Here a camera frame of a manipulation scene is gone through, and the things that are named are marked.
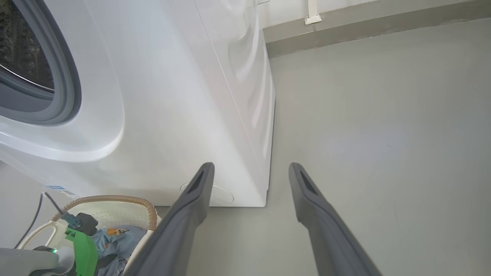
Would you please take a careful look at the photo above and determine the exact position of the white front-load washing machine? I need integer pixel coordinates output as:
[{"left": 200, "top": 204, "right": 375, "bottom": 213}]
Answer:
[{"left": 0, "top": 0, "right": 276, "bottom": 207}]

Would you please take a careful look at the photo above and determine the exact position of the round white filter cover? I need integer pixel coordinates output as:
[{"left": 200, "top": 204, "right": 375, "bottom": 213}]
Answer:
[{"left": 180, "top": 183, "right": 234, "bottom": 205}]

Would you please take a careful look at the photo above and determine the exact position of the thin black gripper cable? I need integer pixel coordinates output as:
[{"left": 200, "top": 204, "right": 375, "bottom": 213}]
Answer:
[{"left": 15, "top": 192, "right": 64, "bottom": 249}]

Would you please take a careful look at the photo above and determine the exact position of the white basket with brown rim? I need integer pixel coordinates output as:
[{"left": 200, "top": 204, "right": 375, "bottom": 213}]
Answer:
[{"left": 17, "top": 195, "right": 161, "bottom": 276}]

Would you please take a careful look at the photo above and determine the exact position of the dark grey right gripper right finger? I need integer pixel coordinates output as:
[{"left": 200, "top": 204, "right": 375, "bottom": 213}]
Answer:
[{"left": 288, "top": 163, "right": 382, "bottom": 276}]

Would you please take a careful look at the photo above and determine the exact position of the blue energy label sticker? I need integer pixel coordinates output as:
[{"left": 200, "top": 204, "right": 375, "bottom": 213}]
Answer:
[{"left": 46, "top": 185, "right": 79, "bottom": 198}]

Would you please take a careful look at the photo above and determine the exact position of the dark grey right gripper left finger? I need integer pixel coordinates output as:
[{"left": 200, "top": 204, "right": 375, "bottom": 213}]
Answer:
[{"left": 123, "top": 163, "right": 215, "bottom": 276}]

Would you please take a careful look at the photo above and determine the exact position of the white wall cable conduit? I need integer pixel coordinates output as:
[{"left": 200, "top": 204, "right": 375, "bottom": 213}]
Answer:
[{"left": 305, "top": 0, "right": 322, "bottom": 25}]

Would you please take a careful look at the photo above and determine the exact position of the stainless steel washing machine drum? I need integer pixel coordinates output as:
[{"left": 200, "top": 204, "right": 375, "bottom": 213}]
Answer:
[{"left": 0, "top": 0, "right": 55, "bottom": 92}]

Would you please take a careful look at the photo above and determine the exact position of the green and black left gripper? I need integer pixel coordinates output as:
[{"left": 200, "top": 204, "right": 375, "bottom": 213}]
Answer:
[{"left": 61, "top": 212, "right": 119, "bottom": 276}]

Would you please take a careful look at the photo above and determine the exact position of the grey rubber door gasket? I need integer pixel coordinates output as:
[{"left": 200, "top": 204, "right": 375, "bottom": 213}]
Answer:
[{"left": 0, "top": 0, "right": 82, "bottom": 126}]

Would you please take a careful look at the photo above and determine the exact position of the blue garment with orange dog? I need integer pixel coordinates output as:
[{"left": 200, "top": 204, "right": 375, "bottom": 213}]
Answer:
[{"left": 92, "top": 226, "right": 148, "bottom": 276}]

